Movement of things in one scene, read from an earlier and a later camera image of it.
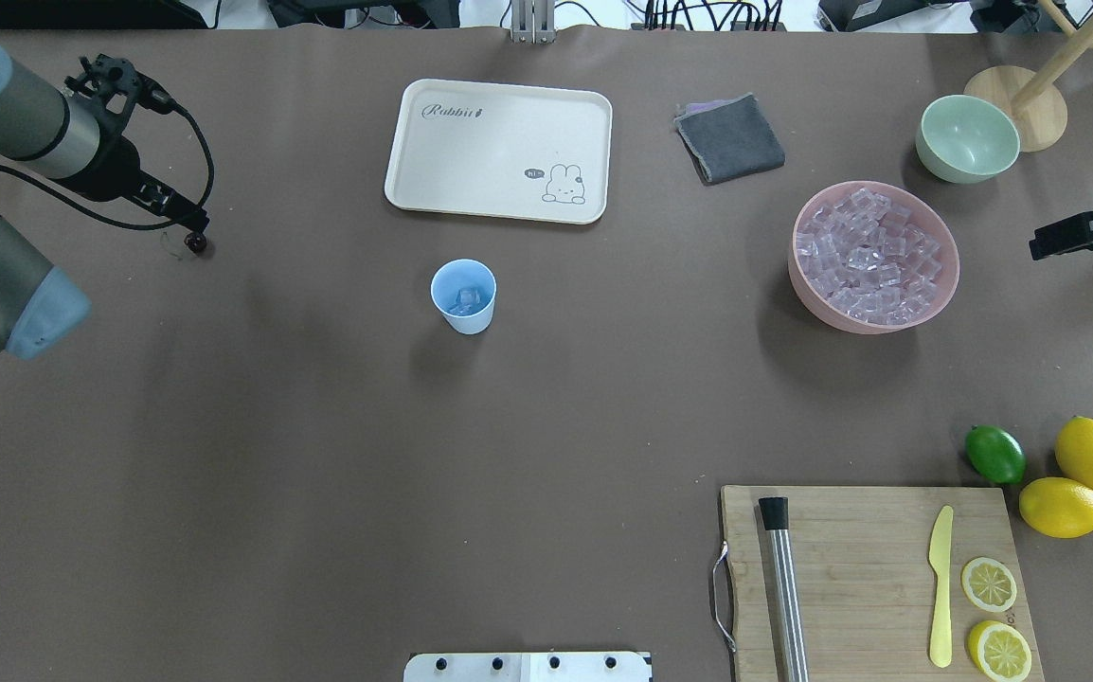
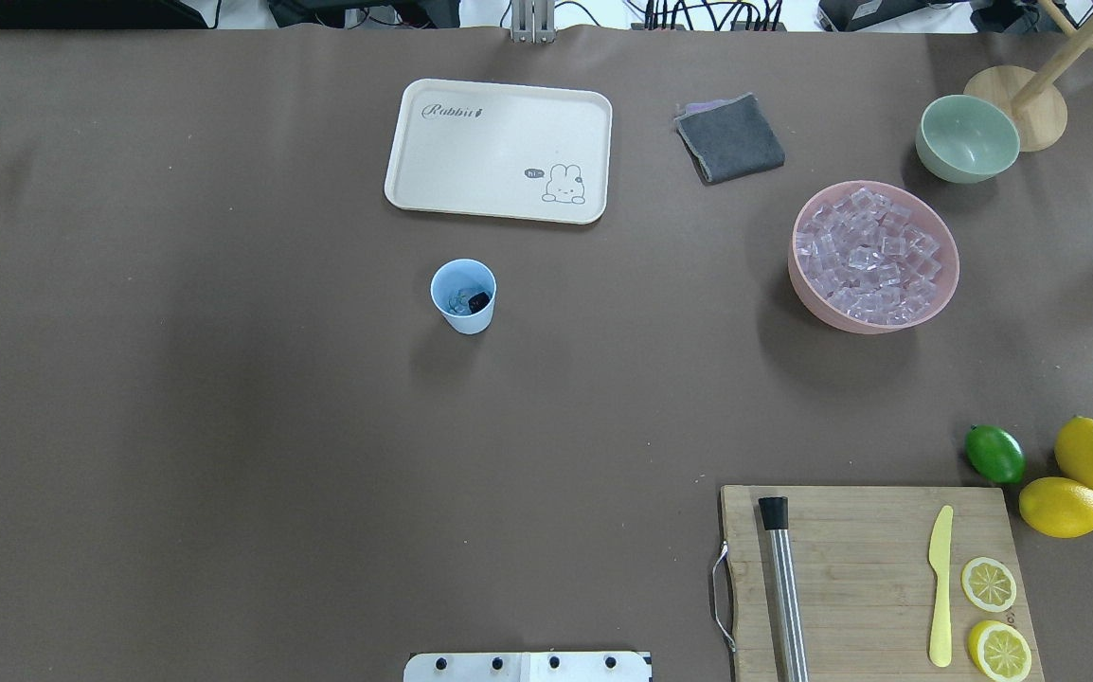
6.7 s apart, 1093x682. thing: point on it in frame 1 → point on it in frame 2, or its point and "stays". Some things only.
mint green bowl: x=964 y=138 stays
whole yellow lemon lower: x=1062 y=509 stays
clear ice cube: x=466 y=299 stays
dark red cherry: x=196 y=242 → x=477 y=301
